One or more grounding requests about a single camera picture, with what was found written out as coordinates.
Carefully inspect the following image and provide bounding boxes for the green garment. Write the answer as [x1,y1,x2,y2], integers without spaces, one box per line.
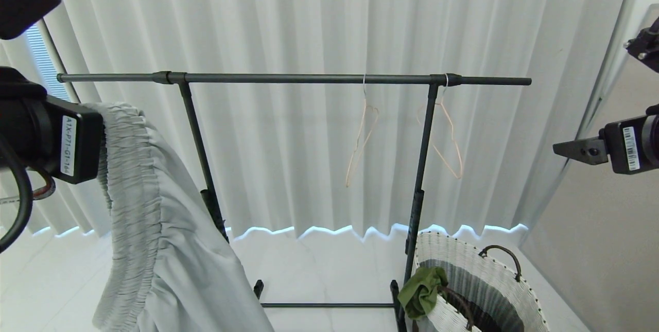
[396,266,449,321]

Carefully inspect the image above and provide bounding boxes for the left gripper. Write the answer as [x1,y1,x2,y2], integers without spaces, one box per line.
[0,67,105,184]

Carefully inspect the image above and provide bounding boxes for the white laundry basket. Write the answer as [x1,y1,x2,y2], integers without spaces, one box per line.
[412,230,550,332]

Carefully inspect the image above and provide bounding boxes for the pink clothes hanger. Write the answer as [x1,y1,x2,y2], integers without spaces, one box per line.
[416,85,464,181]
[345,82,380,188]

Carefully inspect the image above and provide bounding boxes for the window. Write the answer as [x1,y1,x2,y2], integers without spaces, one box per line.
[25,23,80,103]

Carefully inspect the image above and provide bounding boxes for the black clothes rack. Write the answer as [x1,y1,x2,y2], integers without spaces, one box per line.
[57,71,532,332]

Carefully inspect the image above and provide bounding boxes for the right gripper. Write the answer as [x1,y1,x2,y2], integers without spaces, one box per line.
[553,104,659,176]

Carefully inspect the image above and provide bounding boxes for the black cable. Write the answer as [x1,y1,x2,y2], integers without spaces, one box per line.
[0,131,34,253]

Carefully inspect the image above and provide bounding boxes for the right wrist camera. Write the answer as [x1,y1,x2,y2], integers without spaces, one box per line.
[625,15,659,74]

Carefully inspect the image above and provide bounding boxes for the pale grey shorts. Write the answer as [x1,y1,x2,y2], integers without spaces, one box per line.
[85,101,276,332]

